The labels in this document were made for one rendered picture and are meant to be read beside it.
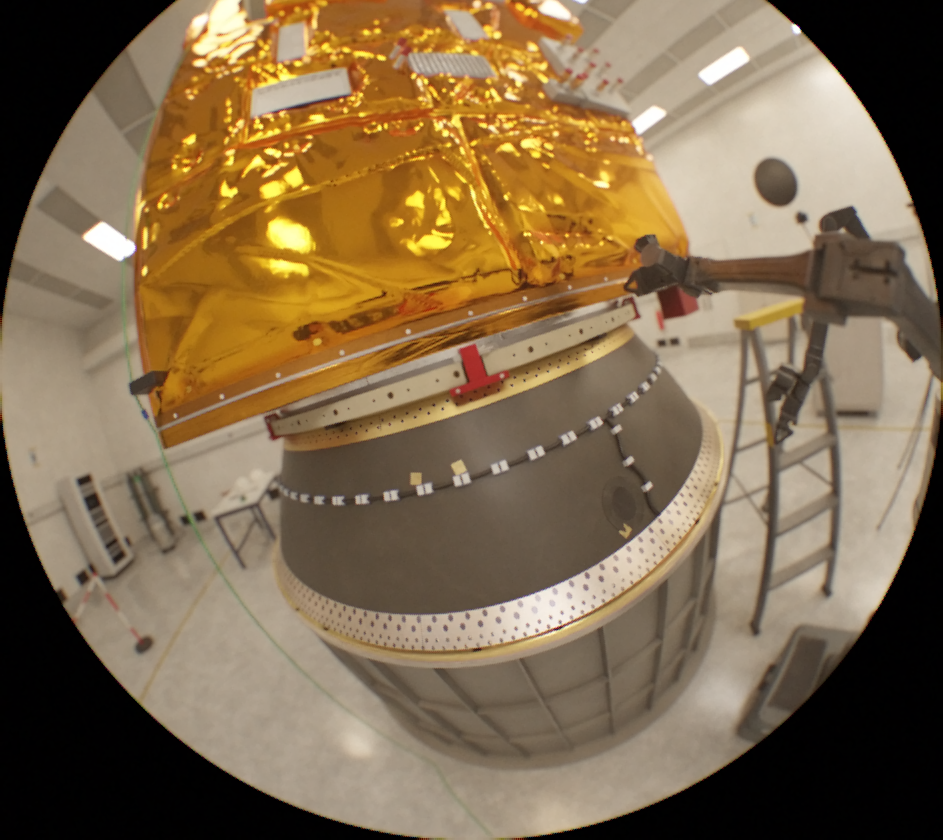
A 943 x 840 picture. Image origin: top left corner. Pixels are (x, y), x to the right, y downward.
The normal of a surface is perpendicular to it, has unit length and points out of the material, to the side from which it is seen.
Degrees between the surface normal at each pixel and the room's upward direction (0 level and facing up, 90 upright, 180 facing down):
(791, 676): 0
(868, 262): 55
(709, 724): 0
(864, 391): 90
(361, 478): 62
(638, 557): 43
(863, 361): 90
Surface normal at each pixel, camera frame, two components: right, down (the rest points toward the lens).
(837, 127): -0.89, 0.31
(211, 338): 0.30, 0.02
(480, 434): -0.07, -0.40
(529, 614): -0.18, -0.66
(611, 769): -0.31, -0.95
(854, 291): -0.95, -0.30
